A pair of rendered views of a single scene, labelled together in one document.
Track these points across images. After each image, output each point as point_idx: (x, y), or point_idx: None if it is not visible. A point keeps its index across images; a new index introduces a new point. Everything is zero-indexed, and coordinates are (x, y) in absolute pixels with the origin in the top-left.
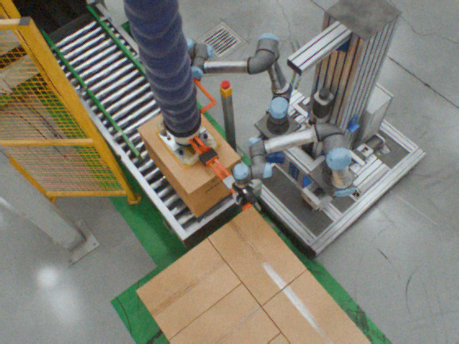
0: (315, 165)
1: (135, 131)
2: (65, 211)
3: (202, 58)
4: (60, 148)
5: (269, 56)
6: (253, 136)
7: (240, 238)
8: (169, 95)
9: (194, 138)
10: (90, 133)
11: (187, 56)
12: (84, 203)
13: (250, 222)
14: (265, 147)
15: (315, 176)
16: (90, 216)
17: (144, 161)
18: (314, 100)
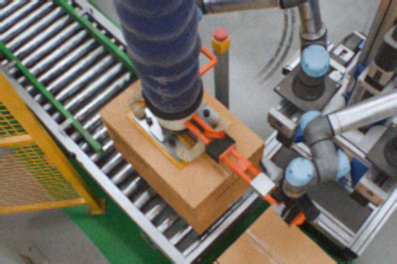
0: (367, 142)
1: (90, 114)
2: (5, 234)
3: None
4: None
5: None
6: (246, 104)
7: (264, 255)
8: (160, 50)
9: (193, 120)
10: (27, 127)
11: None
12: (31, 220)
13: (274, 229)
14: (333, 126)
15: (377, 159)
16: (41, 237)
17: (108, 157)
18: (383, 44)
